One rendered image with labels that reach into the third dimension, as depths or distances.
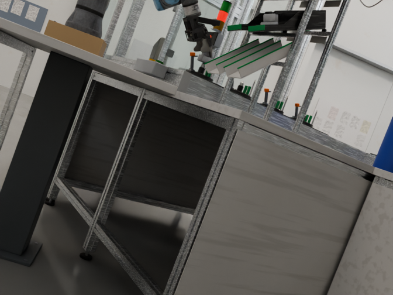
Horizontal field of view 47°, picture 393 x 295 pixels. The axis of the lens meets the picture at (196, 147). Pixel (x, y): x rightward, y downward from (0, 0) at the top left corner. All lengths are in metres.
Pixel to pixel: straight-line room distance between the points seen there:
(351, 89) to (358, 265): 9.64
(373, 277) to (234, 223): 0.62
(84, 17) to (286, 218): 1.09
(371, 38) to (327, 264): 10.00
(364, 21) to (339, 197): 9.94
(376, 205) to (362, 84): 9.70
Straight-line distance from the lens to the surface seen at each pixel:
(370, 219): 1.93
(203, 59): 2.18
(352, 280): 1.94
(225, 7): 2.47
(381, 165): 2.25
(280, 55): 1.83
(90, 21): 1.90
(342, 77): 11.33
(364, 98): 11.58
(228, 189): 1.48
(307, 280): 1.92
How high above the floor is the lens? 0.78
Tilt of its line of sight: 3 degrees down
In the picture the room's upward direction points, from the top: 21 degrees clockwise
